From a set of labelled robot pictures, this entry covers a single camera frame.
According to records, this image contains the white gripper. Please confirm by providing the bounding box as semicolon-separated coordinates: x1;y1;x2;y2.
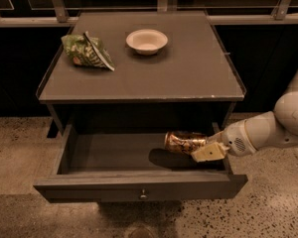
191;120;256;163

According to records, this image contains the orange soda can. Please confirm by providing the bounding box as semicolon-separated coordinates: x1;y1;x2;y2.
164;131;207;155

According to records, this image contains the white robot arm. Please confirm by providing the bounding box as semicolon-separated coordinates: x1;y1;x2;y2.
192;69;298;162

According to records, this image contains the small metal drawer knob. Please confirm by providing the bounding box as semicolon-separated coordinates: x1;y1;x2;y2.
139;189;148;200

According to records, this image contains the grey open top drawer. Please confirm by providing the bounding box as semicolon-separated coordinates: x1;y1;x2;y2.
34;124;247;202

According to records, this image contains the grey cabinet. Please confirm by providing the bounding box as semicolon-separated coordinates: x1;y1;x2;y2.
35;11;247;140

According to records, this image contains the white paper bowl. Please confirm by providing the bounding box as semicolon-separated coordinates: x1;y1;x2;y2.
126;29;168;56

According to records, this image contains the green chip bag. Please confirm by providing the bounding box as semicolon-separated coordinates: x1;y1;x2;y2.
61;32;115;71

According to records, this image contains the metal railing frame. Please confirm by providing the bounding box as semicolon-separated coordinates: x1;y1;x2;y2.
0;0;298;28

